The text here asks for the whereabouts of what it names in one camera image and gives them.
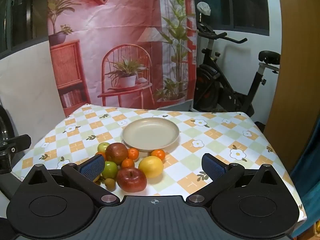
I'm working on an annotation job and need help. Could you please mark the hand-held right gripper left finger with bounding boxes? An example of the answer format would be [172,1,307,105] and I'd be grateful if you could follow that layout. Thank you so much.
[24,154,120,207]

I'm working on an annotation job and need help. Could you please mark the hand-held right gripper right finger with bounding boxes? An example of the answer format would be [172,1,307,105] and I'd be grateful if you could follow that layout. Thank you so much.
[186,153,285,207]

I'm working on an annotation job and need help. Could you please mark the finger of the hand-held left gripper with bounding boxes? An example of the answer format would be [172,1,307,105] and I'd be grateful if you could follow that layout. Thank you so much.
[0,134,32,153]
[0,152,13,175]

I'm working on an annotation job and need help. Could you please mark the green apple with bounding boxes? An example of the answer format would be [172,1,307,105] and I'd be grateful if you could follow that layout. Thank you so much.
[97,142,111,153]
[101,161,118,180]

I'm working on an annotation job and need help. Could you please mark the brown kiwi fruit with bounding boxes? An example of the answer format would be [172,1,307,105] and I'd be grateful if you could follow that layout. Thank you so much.
[104,177,117,190]

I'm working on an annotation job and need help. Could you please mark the dark red apple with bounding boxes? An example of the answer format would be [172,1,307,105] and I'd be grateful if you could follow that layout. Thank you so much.
[105,142,129,165]

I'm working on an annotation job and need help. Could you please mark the beige round plate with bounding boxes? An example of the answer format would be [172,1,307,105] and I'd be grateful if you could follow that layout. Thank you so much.
[122,117,180,152]

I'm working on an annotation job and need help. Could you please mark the checkered floral tablecloth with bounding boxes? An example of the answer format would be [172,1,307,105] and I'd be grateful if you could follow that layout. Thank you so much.
[11,104,307,220]

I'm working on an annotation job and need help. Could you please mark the black exercise bike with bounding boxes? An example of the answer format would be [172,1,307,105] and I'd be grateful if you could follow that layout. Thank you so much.
[194,17,282,118]

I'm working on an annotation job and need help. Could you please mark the blue curtain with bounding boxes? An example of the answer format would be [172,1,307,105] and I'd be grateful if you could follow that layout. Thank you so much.
[291,120,320,238]

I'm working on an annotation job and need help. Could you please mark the wooden door panel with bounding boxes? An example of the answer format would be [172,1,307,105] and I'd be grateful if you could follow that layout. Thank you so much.
[264,0,320,173]

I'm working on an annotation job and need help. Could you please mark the dark window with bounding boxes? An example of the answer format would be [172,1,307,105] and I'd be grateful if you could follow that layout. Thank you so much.
[0,0,49,55]
[194,0,270,37]

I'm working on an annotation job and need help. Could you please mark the printed backdrop cloth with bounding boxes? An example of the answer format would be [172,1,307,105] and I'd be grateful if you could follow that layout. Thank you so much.
[47,0,198,117]

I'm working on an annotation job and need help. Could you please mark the white cap on bike handle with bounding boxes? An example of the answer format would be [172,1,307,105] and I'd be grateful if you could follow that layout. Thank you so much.
[196,1,212,15]

